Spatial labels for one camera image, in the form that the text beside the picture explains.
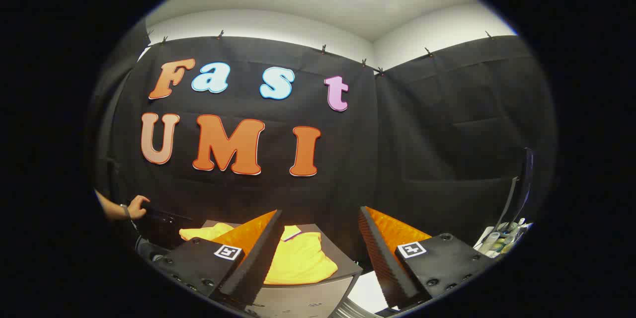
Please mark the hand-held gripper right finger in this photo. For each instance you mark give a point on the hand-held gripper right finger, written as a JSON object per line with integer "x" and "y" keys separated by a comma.
{"x": 385, "y": 263}

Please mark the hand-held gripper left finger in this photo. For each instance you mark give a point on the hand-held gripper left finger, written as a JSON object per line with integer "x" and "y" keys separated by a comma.
{"x": 258, "y": 258}

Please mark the yellow polo shirt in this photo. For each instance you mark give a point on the yellow polo shirt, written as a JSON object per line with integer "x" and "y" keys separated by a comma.
{"x": 298, "y": 261}

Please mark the white flat panel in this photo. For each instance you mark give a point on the white flat panel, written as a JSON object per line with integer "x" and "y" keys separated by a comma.
{"x": 367, "y": 290}

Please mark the grey cabinet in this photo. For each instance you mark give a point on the grey cabinet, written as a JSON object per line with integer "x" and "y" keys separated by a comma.
{"x": 298, "y": 300}

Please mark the black backdrop cloth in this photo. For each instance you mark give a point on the black backdrop cloth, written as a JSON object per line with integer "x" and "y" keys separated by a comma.
{"x": 308, "y": 194}

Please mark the cluster of small bottles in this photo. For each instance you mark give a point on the cluster of small bottles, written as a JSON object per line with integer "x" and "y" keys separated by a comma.
{"x": 499, "y": 241}

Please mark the dark wrist band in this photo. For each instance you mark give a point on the dark wrist band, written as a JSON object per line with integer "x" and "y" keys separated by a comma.
{"x": 124, "y": 210}

